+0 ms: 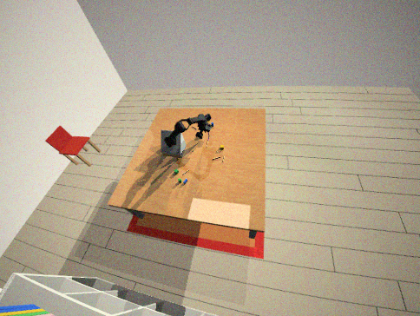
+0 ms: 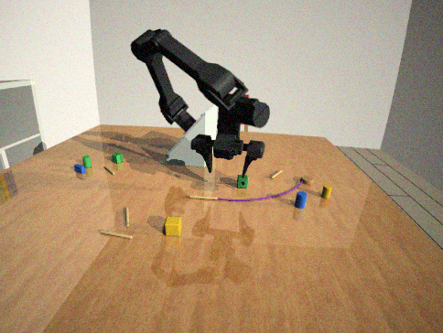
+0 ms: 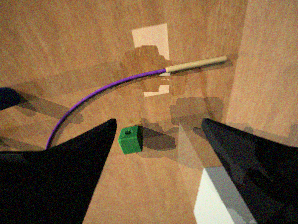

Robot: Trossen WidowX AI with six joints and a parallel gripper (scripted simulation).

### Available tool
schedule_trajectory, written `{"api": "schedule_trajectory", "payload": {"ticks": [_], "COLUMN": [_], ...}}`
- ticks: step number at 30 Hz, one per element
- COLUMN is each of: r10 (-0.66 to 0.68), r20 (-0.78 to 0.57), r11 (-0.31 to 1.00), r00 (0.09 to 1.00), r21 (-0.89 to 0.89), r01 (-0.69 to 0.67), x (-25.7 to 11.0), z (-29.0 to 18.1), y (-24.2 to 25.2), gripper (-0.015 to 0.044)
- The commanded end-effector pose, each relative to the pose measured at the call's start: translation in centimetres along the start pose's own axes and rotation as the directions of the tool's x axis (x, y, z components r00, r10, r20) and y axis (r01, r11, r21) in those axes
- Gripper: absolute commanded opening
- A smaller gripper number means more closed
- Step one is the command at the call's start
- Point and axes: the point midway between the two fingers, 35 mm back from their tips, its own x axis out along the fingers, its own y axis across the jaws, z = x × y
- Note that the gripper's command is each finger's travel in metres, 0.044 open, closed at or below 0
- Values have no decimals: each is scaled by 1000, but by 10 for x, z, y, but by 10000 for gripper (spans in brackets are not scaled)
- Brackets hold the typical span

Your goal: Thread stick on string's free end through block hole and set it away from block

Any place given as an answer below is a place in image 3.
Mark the purple string with wooden stick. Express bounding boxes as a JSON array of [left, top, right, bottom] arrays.
[[45, 55, 227, 150]]

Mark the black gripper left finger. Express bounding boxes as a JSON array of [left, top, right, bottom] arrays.
[[0, 119, 117, 224]]

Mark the blue cylinder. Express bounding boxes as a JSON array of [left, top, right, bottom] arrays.
[[0, 87, 20, 111]]

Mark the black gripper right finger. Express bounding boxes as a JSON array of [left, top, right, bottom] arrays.
[[201, 118, 298, 224]]

